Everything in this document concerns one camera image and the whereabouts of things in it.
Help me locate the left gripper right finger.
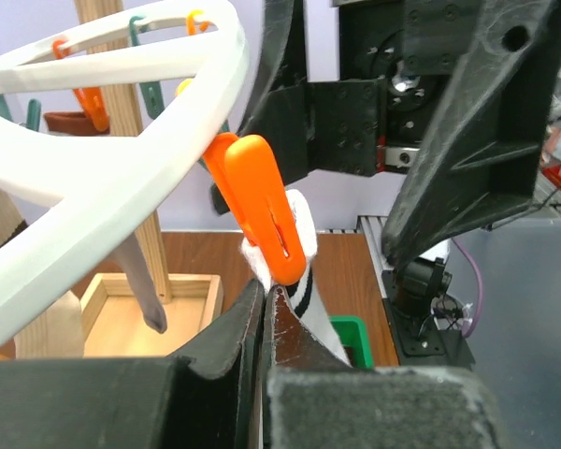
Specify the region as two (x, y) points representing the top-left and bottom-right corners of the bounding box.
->
(262, 286), (508, 448)

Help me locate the green plastic bin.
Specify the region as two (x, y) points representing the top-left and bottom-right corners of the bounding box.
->
(330, 315), (374, 369)

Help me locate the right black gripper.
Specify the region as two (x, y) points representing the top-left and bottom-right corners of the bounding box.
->
(238, 0), (561, 268)

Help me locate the grey sock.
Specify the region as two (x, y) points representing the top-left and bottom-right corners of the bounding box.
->
(111, 233), (167, 334)

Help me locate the wooden hanger rack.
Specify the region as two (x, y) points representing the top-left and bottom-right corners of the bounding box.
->
(13, 0), (225, 360)

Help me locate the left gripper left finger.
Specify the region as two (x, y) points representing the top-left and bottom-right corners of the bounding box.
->
(0, 280), (265, 448)

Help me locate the white round clip hanger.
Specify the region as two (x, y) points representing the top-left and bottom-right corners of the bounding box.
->
(0, 0), (308, 356)

